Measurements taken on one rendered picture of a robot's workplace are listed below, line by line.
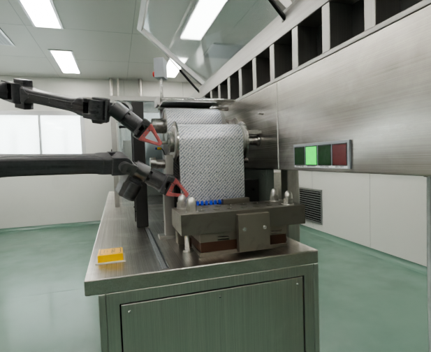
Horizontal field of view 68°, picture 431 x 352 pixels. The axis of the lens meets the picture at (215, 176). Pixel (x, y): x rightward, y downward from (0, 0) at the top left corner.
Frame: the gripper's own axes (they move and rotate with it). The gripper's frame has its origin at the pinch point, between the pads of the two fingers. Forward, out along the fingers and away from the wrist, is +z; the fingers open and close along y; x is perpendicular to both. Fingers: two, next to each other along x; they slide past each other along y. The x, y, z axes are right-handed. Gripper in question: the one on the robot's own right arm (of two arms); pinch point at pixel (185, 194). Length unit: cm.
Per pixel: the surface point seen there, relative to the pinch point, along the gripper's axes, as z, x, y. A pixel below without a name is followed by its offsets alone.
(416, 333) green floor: 192, -12, -50
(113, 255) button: -13.7, -24.9, 13.4
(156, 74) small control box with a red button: -29, 48, -58
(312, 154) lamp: 20.0, 25.5, 30.8
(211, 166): 3.5, 12.7, 0.3
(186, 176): -2.8, 5.6, 0.2
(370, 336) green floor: 165, -27, -57
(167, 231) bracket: 2.0, -15.0, -7.8
